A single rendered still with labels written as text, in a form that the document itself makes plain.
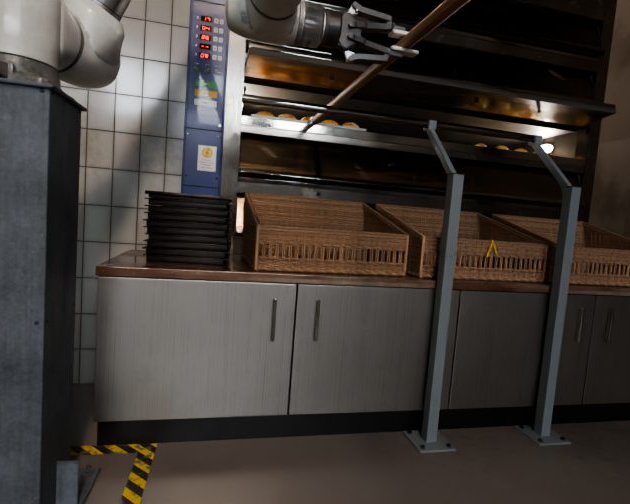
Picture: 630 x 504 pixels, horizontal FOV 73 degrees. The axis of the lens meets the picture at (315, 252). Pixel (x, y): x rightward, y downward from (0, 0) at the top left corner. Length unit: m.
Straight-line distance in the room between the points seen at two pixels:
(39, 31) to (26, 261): 0.49
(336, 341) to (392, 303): 0.24
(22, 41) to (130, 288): 0.68
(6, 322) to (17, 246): 0.16
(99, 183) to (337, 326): 1.12
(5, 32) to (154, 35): 0.95
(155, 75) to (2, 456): 1.42
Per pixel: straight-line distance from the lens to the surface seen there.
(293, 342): 1.46
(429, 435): 1.69
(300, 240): 1.43
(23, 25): 1.17
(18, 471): 1.24
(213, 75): 1.95
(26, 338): 1.12
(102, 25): 1.33
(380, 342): 1.54
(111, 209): 1.94
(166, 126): 1.94
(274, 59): 1.88
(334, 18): 1.06
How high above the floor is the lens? 0.77
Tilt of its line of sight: 5 degrees down
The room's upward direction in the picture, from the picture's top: 4 degrees clockwise
